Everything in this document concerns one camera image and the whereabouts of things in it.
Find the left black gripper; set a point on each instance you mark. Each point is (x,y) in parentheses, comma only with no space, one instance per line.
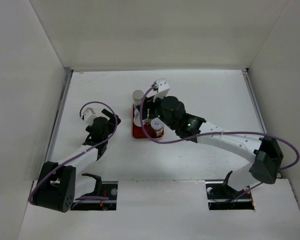
(111,123)

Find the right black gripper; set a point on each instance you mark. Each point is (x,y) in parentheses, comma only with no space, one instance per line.
(147,103)

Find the silver lid blue label jar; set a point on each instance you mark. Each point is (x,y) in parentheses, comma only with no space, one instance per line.
(137,96)

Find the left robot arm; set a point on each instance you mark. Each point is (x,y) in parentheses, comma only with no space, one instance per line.
(63,184)

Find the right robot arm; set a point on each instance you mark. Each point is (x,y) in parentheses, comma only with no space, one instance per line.
(263,154)

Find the red rectangular tray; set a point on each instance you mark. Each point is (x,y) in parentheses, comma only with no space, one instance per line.
(137,132)

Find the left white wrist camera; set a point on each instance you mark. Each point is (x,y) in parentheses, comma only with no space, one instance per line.
(88,115)

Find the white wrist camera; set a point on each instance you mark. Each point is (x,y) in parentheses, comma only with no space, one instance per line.
(88,115)
(161,88)

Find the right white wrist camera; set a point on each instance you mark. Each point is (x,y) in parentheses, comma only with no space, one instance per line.
(161,88)

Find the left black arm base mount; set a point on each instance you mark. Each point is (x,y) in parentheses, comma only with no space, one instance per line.
(95,185)

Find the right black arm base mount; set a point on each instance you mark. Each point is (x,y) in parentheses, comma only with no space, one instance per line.
(229,193)

